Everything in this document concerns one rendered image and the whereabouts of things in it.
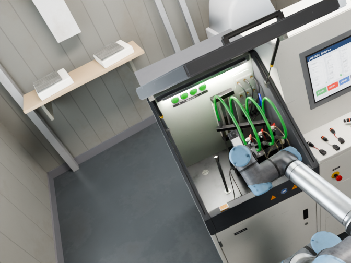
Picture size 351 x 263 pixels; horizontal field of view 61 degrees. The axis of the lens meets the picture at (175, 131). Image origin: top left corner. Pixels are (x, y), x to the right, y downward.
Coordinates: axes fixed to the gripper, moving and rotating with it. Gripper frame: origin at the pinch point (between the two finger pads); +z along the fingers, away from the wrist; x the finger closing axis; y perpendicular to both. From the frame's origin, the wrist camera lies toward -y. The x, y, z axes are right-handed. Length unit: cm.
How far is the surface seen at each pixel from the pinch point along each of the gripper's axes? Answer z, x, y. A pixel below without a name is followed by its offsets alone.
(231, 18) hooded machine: 152, 35, -123
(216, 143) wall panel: 62, -20, -12
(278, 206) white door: 41, -1, 39
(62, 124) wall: 156, -190, -120
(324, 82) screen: 41, 53, -14
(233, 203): 21.8, -20.4, 23.8
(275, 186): 27.9, 3.4, 25.4
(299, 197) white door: 46, 12, 39
